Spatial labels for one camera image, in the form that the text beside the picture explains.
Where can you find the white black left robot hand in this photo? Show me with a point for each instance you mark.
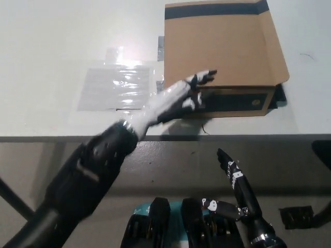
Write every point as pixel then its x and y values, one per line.
pixel 168 100

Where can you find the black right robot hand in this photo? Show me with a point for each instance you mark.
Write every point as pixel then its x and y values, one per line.
pixel 240 184

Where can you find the brown cardboard storage box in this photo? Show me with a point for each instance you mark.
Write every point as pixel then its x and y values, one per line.
pixel 219 51

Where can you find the clear plastic sleeve with paper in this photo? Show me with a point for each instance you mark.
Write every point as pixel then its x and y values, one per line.
pixel 113 87

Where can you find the black floor tape patch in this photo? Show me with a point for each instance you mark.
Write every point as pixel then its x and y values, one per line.
pixel 296 217

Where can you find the black metal table leg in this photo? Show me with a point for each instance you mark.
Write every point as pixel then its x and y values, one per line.
pixel 323 210
pixel 15 199

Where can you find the black rounded object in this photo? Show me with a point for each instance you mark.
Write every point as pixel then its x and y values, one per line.
pixel 322 151

